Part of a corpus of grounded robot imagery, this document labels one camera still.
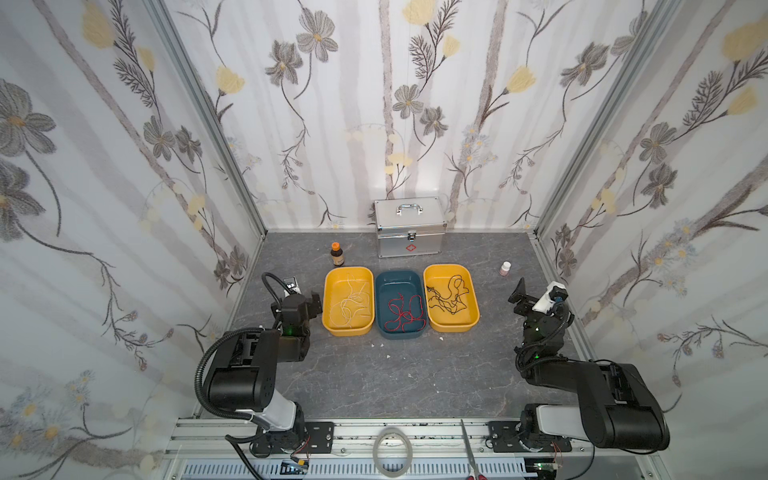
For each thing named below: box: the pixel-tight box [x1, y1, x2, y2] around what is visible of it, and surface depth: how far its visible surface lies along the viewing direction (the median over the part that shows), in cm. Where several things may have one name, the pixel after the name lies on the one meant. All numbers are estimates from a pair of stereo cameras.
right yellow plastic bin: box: [423, 264, 481, 333], surface depth 101 cm
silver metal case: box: [374, 197, 447, 259], surface depth 109 cm
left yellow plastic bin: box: [322, 266, 375, 337], surface depth 98 cm
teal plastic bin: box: [376, 270, 428, 340], surface depth 100 cm
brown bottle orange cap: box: [330, 242, 345, 267], surface depth 107 cm
